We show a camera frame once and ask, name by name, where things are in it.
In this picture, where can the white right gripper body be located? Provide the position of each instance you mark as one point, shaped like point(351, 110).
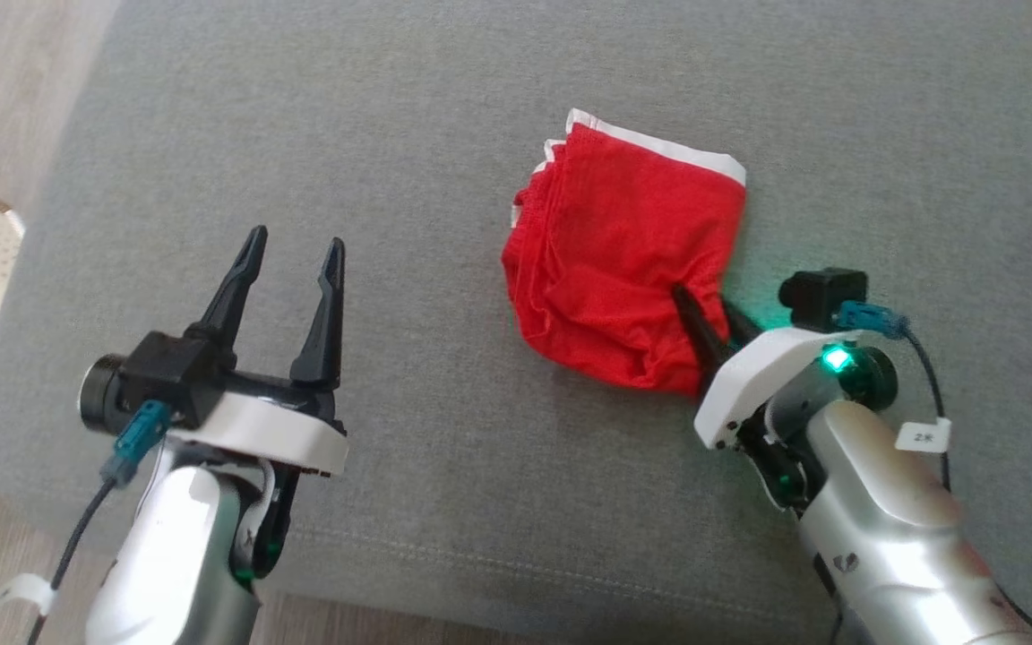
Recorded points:
point(749, 376)

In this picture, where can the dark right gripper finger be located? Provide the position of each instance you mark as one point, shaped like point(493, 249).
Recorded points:
point(740, 324)
point(702, 327)

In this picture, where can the red mesh garment white hem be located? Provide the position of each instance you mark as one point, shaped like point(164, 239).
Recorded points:
point(623, 260)

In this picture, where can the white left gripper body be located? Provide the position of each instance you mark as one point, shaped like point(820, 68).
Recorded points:
point(274, 434)

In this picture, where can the grey fabric sofa seat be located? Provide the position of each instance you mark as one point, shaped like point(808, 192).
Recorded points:
point(480, 448)

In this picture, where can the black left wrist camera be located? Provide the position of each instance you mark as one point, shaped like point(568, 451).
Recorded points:
point(162, 376)

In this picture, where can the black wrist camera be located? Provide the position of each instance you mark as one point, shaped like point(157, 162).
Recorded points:
point(162, 376)
point(821, 296)

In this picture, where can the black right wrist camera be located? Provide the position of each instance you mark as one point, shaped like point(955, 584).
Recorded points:
point(821, 296)

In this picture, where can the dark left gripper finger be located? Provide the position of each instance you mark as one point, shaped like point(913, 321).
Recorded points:
point(234, 296)
point(326, 322)

